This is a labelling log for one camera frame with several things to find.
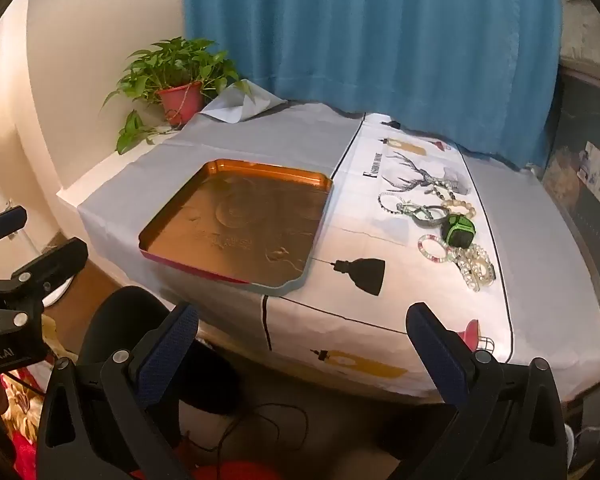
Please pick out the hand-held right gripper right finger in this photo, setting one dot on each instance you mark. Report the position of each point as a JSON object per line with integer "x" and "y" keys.
{"x": 440, "y": 355}

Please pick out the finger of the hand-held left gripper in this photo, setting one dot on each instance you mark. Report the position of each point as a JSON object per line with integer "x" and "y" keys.
{"x": 55, "y": 262}
{"x": 5, "y": 225}

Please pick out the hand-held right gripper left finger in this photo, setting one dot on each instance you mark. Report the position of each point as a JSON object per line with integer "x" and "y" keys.
{"x": 170, "y": 350}

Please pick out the orange metal tray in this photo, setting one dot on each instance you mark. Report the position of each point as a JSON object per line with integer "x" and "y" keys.
{"x": 240, "y": 220}

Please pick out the black round stool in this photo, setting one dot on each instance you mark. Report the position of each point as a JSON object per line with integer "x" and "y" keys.
{"x": 125, "y": 310}

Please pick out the red floral blanket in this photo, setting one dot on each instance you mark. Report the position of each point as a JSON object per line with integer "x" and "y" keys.
{"x": 15, "y": 410}

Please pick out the red plastic object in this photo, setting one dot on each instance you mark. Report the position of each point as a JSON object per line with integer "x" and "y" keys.
{"x": 230, "y": 470}

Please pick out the silver bangle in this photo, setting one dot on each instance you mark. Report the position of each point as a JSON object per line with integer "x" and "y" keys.
{"x": 420, "y": 221}

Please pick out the green potted plant red pot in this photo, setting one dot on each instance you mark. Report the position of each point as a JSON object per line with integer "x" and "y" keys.
{"x": 182, "y": 100}

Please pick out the grey white printed tablecloth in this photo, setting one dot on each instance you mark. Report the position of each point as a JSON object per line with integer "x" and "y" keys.
{"x": 280, "y": 130}

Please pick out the blue curtain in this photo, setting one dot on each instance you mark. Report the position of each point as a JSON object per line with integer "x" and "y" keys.
{"x": 380, "y": 35}

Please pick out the grey pillow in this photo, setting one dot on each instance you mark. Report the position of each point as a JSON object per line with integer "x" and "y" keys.
{"x": 590, "y": 30}

